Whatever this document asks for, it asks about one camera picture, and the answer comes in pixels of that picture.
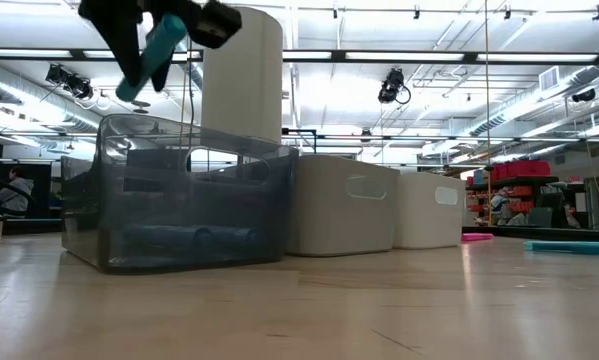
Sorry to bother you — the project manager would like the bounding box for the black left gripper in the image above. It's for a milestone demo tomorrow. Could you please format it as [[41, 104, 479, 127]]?
[[77, 0, 244, 94]]

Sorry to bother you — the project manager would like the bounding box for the tall white cylinder shade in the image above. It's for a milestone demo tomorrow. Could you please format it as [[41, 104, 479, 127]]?
[[201, 5, 284, 146]]

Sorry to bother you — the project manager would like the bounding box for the smoky transparent plastic bin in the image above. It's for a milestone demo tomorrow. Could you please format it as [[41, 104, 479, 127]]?
[[60, 113, 300, 275]]

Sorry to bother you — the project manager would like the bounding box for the person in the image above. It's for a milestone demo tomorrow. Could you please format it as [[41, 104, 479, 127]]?
[[0, 166, 35, 214]]

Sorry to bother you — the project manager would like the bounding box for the black ceiling beam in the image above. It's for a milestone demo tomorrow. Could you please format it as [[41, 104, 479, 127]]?
[[0, 47, 599, 65]]

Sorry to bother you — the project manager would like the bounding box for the grey plastic bin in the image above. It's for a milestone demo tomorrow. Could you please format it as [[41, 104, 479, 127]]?
[[284, 153, 402, 258]]

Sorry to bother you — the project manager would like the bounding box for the white plastic bin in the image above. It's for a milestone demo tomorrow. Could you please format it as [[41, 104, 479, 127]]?
[[392, 171, 466, 250]]

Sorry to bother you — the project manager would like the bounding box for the pink highlighter marker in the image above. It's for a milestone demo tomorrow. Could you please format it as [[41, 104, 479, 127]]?
[[459, 232, 495, 244]]

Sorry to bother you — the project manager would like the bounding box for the shelf with red bins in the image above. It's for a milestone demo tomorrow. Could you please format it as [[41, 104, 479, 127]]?
[[466, 159, 561, 227]]

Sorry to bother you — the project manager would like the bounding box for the black ceiling camera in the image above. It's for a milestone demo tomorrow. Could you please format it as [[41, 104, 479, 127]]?
[[377, 68, 413, 106], [45, 63, 95, 101]]

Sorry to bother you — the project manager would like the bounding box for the thin hanging cord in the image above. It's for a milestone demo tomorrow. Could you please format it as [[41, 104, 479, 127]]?
[[482, 0, 492, 226]]

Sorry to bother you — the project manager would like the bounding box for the black aluminium table frame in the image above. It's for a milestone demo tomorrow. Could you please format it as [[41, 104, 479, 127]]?
[[0, 214, 599, 241]]

